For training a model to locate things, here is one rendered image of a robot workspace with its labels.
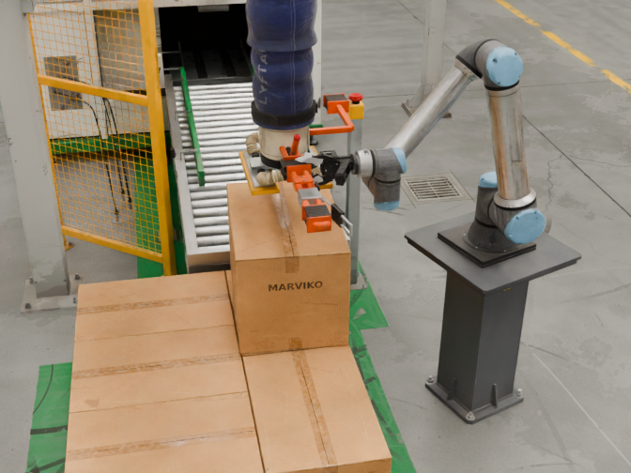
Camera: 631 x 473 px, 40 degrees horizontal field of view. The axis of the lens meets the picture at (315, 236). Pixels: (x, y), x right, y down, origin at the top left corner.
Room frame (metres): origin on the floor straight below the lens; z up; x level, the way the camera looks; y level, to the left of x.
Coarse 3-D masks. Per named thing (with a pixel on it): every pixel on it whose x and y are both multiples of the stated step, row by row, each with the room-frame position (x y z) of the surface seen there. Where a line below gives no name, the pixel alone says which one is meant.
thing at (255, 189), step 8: (240, 152) 3.02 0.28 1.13; (256, 152) 2.95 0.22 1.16; (240, 160) 2.97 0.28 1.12; (248, 160) 2.93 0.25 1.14; (248, 168) 2.88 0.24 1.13; (248, 176) 2.81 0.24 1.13; (256, 176) 2.80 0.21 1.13; (248, 184) 2.77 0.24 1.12; (256, 184) 2.74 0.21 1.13; (272, 184) 2.74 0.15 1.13; (256, 192) 2.70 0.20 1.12; (264, 192) 2.71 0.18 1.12; (272, 192) 2.71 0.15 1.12
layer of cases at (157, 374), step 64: (128, 320) 2.76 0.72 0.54; (192, 320) 2.76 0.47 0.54; (128, 384) 2.38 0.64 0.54; (192, 384) 2.38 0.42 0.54; (256, 384) 2.38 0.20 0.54; (320, 384) 2.38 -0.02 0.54; (128, 448) 2.06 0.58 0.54; (192, 448) 2.06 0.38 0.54; (256, 448) 2.07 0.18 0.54; (320, 448) 2.07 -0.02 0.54; (384, 448) 2.07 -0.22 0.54
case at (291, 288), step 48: (240, 192) 3.05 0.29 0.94; (288, 192) 3.05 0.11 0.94; (240, 240) 2.68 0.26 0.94; (288, 240) 2.68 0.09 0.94; (336, 240) 2.68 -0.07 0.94; (240, 288) 2.55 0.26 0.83; (288, 288) 2.57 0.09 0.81; (336, 288) 2.59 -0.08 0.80; (240, 336) 2.55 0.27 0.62; (288, 336) 2.57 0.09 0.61; (336, 336) 2.60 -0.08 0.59
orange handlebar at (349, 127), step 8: (344, 112) 3.12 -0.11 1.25; (344, 120) 3.06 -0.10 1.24; (320, 128) 2.97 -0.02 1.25; (328, 128) 2.97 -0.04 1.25; (336, 128) 2.97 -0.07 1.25; (344, 128) 2.97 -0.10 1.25; (352, 128) 2.99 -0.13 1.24; (296, 176) 2.55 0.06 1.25; (304, 176) 2.55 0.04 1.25; (296, 184) 2.51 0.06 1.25; (304, 184) 2.55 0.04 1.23; (312, 184) 2.51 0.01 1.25; (304, 200) 2.40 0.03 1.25; (320, 200) 2.40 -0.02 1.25; (312, 224) 2.26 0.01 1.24; (320, 224) 2.25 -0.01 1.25; (328, 224) 2.26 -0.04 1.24
